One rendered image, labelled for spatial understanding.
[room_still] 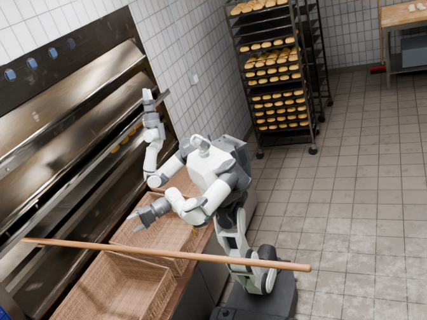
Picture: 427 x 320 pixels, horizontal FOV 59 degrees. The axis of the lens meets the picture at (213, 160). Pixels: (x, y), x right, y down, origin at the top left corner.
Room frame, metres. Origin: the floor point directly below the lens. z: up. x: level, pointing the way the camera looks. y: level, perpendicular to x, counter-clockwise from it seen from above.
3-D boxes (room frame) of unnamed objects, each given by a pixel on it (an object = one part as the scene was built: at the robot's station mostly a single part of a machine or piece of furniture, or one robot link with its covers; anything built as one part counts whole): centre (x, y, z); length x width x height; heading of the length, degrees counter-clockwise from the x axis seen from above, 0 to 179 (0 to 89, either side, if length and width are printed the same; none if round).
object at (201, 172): (1.80, -0.02, 1.26); 0.34 x 0.30 x 0.36; 24
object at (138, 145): (2.30, 0.76, 1.16); 1.80 x 0.06 x 0.04; 150
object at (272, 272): (1.88, -0.05, 0.28); 0.21 x 0.20 x 0.13; 149
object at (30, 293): (2.29, 0.74, 1.02); 1.79 x 0.11 x 0.19; 150
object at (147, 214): (1.61, 0.38, 1.26); 0.12 x 0.10 x 0.13; 114
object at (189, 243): (2.17, 0.50, 0.72); 0.56 x 0.49 x 0.28; 150
